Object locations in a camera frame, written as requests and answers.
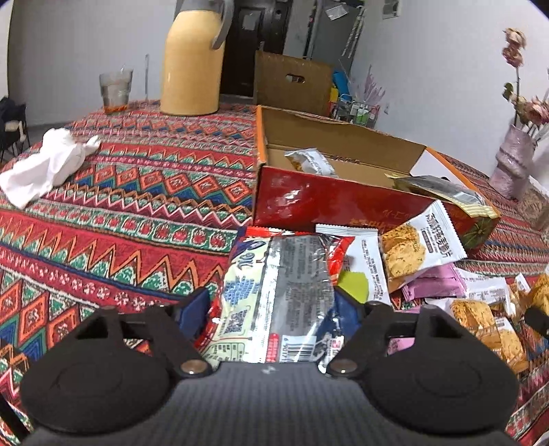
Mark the clear glass cup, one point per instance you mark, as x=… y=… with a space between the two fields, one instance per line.
x=116 y=92

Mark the small silver cookie packet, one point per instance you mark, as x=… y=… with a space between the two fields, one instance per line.
x=313 y=163

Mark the shiny gold snack packet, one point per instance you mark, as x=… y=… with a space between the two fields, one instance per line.
x=540 y=291

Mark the small white printed snack packet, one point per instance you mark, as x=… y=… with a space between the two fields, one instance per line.
x=489 y=291

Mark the dark door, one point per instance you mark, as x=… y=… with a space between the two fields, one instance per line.
x=253 y=43

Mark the brown cardboard box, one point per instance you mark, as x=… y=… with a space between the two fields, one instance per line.
x=291 y=81

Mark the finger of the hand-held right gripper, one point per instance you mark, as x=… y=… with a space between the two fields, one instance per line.
x=539 y=322

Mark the yellow green striped snack packet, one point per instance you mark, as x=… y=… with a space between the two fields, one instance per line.
x=446 y=191

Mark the white printed flat snack packet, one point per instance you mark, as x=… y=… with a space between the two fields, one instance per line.
x=369 y=257

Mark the yellow thermos jug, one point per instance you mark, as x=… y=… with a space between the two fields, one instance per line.
x=193 y=64

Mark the patterned red tablecloth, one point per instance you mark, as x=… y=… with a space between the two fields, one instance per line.
x=128 y=223

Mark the white cookie picture snack packet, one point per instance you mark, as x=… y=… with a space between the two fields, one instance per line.
x=411 y=248

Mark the dried pink flowers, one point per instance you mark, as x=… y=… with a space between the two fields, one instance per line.
x=521 y=85

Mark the black chair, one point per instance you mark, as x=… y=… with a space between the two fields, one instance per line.
x=13 y=128

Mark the golden cookie packet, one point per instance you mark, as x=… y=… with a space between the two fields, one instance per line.
x=512 y=347
x=474 y=319

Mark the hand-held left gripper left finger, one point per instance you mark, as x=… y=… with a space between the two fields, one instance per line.
x=193 y=311

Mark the grey refrigerator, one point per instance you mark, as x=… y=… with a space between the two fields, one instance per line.
x=330 y=30

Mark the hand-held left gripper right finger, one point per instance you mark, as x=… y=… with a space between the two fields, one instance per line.
x=352 y=316

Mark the crumpled white tissue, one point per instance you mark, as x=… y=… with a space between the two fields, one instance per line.
x=43 y=167

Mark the blue and yellow bags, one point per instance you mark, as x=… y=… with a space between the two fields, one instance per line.
x=340 y=85

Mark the red cardboard box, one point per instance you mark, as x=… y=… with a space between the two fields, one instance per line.
x=326 y=206

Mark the large red silver snack packet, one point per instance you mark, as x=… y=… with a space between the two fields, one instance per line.
x=283 y=291

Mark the pink ribbed vase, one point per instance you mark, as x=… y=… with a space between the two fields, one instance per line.
x=512 y=163

